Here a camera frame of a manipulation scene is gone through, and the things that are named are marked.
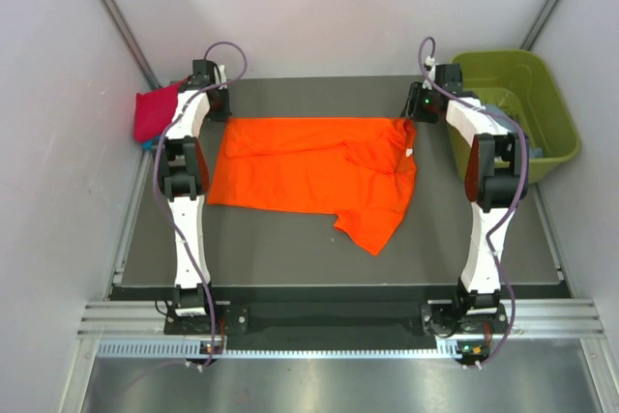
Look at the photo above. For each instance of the olive green plastic bin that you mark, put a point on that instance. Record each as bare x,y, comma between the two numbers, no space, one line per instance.
519,83

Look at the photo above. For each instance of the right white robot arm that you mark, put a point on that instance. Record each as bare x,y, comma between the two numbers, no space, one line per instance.
495,181

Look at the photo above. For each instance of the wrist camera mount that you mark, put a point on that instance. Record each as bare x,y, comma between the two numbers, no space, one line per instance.
220,76
429,67

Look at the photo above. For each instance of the aluminium frame rail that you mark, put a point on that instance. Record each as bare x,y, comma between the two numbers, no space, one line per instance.
529,319

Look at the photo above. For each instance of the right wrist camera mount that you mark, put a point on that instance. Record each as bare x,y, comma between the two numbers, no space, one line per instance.
429,67

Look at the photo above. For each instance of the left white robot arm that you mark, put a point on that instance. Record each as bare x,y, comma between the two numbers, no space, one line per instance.
183,181

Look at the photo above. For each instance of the slotted grey cable duct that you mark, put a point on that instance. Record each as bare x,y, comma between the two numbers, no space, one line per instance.
195,349

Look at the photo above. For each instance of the light blue t shirt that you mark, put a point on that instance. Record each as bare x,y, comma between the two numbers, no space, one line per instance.
509,122

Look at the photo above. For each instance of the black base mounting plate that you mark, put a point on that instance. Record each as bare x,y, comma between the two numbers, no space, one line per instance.
314,319

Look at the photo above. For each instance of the orange t shirt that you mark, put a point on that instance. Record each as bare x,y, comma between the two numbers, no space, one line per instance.
361,170

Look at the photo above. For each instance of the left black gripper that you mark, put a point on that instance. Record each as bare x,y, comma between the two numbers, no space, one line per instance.
222,114

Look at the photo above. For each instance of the folded teal t shirt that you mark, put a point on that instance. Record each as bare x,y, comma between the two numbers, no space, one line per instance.
147,145

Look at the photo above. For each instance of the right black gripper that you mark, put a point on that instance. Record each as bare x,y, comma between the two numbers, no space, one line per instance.
412,107

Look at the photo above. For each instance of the folded pink t shirt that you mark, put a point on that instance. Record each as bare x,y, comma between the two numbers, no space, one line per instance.
153,111

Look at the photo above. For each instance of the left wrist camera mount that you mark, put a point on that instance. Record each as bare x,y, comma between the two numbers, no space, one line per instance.
220,76

